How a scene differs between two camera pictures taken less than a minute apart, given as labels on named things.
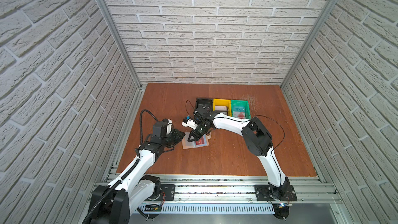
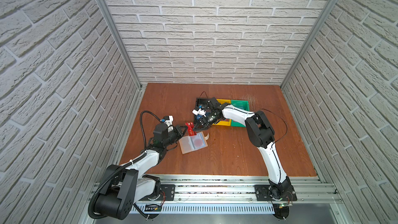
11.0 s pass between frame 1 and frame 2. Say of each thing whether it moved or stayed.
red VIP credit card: moved
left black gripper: stayed
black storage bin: stayed
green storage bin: stayed
